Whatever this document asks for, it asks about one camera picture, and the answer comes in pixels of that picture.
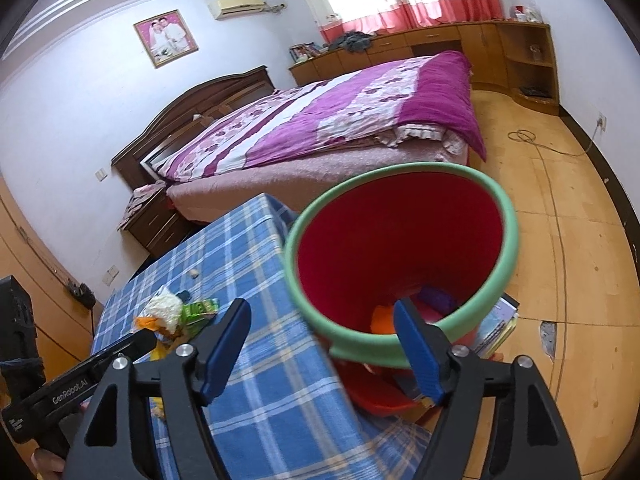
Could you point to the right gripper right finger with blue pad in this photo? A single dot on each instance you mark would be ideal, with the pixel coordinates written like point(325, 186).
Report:
point(528, 438)

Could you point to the purple plastic bag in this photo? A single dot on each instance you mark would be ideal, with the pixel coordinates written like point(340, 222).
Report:
point(438, 300)

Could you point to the person's left hand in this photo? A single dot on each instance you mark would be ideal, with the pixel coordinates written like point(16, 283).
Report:
point(48, 465)

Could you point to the orange wrapper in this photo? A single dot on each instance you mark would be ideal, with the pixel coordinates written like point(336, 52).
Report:
point(157, 325)

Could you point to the items on cabinet corner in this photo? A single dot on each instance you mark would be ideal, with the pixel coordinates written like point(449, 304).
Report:
point(526, 14)

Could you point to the dark wooden nightstand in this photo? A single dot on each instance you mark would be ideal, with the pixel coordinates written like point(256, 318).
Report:
point(159, 226)

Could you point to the clothes on nightstand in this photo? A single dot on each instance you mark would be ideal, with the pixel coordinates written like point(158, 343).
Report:
point(138, 199)

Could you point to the framed wedding photo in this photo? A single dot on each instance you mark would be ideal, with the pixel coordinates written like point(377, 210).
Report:
point(165, 37)

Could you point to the bed with purple quilt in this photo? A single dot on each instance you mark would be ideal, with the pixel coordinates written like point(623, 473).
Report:
point(295, 144)

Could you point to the books on cabinet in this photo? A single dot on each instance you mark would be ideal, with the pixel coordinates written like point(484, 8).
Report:
point(304, 52)

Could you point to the blue plaid tablecloth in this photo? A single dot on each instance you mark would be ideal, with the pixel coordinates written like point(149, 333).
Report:
point(284, 413)

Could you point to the white foam net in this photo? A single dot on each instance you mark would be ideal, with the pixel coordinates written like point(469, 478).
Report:
point(165, 308)

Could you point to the dark wooden headboard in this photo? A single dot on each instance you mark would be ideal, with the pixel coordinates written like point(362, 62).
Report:
point(179, 113)

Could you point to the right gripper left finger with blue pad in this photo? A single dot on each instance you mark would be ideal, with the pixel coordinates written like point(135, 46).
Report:
point(115, 439)

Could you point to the stack of books under bin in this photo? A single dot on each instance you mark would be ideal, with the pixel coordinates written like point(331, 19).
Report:
point(484, 340)

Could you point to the black power strip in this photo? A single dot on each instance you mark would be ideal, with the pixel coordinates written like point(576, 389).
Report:
point(82, 293)

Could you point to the green snack wrapper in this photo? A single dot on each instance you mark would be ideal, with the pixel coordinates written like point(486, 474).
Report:
point(194, 316)

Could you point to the grey clothes pile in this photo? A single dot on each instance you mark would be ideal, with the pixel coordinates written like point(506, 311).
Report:
point(352, 41)

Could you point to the red bin green rim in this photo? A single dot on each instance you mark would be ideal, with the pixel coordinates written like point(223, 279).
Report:
point(384, 235)

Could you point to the wall air conditioner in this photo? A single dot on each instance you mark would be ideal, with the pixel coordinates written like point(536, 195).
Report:
point(221, 9)

